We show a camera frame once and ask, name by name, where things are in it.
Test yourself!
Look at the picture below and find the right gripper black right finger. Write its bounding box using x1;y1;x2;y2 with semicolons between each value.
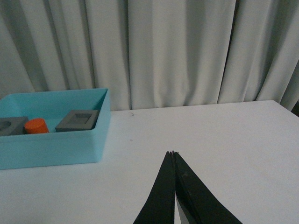
173;152;241;224

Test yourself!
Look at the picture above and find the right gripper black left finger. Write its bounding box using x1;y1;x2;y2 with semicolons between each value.
134;152;175;224

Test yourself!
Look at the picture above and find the gray cube with square hole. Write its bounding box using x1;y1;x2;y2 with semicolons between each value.
55;110;100;132

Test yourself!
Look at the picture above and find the orange cylinder with white digits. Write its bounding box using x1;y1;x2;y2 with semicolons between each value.
24;118;49;134

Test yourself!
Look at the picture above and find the gray cube with round hole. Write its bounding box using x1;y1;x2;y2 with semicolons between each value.
0;116;28;136

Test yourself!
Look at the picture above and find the light blue plastic box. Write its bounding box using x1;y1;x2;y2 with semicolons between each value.
0;88;111;170

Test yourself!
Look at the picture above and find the white pleated curtain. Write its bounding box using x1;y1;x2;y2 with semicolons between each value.
0;0;299;110

